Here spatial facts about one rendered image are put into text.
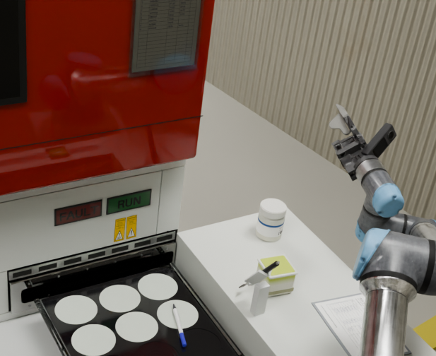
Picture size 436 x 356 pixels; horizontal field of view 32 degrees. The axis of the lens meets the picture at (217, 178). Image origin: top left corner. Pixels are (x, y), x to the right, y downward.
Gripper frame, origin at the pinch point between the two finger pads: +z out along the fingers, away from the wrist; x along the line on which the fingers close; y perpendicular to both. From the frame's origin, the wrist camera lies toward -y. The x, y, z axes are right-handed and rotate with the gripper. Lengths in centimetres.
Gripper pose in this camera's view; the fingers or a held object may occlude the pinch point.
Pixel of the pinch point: (347, 120)
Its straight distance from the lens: 217.3
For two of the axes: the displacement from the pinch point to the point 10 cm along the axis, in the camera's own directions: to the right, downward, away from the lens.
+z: -2.4, -6.4, 7.3
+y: -8.7, 4.8, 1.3
